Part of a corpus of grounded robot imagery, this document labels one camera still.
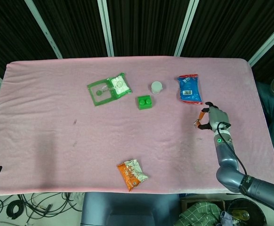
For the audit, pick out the crumpled blue grey cloth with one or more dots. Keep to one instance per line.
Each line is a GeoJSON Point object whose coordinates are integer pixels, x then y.
{"type": "Point", "coordinates": [226, 219]}

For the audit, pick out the blue snack packet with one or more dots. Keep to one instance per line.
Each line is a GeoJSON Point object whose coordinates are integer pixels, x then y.
{"type": "Point", "coordinates": [190, 90]}

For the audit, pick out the orange snack packet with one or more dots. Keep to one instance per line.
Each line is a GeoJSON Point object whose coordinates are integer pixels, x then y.
{"type": "Point", "coordinates": [131, 175]}

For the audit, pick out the green cotton pad bag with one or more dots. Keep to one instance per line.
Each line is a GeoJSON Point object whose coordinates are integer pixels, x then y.
{"type": "Point", "coordinates": [119, 86]}

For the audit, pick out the green checkered cloth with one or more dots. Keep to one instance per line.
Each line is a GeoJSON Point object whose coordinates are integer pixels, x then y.
{"type": "Point", "coordinates": [198, 214]}

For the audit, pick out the pink table cloth mat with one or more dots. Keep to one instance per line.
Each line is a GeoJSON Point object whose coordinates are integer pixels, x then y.
{"type": "Point", "coordinates": [174, 153]}

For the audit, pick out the black round bin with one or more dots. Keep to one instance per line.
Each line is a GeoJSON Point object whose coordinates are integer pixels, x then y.
{"type": "Point", "coordinates": [257, 212]}

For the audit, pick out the green toy building brick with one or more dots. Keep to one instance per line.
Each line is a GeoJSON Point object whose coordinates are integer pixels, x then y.
{"type": "Point", "coordinates": [144, 103]}

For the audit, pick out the black curtain panel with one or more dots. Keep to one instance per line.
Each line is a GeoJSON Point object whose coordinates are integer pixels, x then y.
{"type": "Point", "coordinates": [268, 68]}
{"type": "Point", "coordinates": [146, 28]}
{"type": "Point", "coordinates": [233, 23]}
{"type": "Point", "coordinates": [10, 35]}
{"type": "Point", "coordinates": [75, 28]}

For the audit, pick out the small white plastic jar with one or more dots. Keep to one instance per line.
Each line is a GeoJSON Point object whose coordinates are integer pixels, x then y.
{"type": "Point", "coordinates": [156, 86]}

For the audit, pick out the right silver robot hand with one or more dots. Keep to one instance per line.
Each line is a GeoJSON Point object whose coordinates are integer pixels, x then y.
{"type": "Point", "coordinates": [218, 116]}

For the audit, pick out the yellow bottle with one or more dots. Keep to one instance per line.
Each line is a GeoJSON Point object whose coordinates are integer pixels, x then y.
{"type": "Point", "coordinates": [240, 214]}

